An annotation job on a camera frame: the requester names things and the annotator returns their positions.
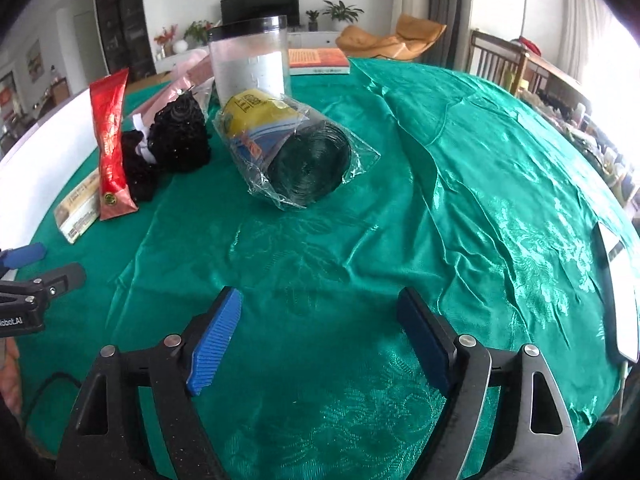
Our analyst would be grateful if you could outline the white tablet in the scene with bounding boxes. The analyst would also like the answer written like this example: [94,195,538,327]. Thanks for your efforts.
[596,221,640,365]

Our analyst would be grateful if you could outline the white foam board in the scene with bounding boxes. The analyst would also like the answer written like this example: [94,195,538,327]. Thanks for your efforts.
[0,91,98,221]

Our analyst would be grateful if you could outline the black cable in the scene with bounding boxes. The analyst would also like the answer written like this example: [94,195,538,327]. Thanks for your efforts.
[20,371,83,426]

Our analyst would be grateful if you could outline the white sheer curtain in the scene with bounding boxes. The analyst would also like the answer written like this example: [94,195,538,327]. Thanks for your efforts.
[555,0,616,86]

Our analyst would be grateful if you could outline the red flowers in vase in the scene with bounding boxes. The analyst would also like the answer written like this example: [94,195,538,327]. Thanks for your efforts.
[153,24,179,58]

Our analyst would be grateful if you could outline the red foil packet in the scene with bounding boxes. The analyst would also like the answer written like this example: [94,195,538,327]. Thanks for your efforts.
[89,69,138,222]

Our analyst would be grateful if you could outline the person's left hand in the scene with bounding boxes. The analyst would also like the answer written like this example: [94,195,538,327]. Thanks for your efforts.
[0,340,23,413]

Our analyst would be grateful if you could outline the black television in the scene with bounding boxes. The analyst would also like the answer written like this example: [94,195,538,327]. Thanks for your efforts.
[220,0,301,28]

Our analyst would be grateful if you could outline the packaged dark trash bag roll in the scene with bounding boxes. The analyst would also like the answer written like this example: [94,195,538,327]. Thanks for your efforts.
[212,87,381,212]

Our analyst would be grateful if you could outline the green leafy houseplant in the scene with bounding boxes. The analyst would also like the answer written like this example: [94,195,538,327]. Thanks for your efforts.
[183,19,215,46]

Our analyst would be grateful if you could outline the wooden dining table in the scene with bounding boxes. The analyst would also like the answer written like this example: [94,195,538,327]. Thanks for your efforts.
[520,52,601,111]

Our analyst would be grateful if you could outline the pink bags bundle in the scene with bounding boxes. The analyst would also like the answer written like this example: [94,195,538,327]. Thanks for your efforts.
[125,49,216,126]

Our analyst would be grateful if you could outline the clear plastic jar black lid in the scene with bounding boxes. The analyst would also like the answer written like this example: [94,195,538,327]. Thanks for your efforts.
[207,15,292,111]

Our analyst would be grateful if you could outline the large potted plant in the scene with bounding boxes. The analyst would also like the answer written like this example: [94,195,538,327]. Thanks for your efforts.
[322,0,365,32]

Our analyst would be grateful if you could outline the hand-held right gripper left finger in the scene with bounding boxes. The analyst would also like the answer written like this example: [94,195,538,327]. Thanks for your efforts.
[55,286,243,480]

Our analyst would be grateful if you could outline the white television cabinet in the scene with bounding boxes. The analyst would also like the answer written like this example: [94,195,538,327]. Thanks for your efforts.
[152,30,346,73]

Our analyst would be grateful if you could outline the tall dark display cabinet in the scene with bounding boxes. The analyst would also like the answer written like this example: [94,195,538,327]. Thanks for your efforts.
[92,0,157,83]

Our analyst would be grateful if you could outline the grey curtain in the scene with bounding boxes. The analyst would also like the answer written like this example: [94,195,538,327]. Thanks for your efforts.
[429,0,473,68]

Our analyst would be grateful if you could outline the small black mesh bath puff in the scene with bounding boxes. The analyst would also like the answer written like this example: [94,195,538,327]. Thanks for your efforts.
[120,115,162,206]

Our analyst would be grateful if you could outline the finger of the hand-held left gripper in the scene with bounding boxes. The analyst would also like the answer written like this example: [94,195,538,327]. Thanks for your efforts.
[0,242,47,273]
[0,262,87,311]

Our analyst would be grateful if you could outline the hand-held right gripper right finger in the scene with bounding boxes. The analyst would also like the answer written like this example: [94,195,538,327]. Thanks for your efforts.
[396,286,583,480]

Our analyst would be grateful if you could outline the orange lounge chair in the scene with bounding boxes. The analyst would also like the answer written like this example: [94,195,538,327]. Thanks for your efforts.
[335,12,447,63]

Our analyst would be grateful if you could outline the green satin tablecloth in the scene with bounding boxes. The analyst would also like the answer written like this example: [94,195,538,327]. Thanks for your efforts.
[15,57,640,480]

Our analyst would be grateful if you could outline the dark wooden chair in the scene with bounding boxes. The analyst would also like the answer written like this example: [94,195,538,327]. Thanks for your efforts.
[469,29,531,93]

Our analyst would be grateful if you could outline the large black mesh bath puff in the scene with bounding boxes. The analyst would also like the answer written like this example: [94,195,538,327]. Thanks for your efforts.
[149,89,212,175]

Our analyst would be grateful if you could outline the clear bag of sticks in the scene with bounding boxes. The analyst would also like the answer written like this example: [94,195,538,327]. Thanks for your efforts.
[54,170,101,245]

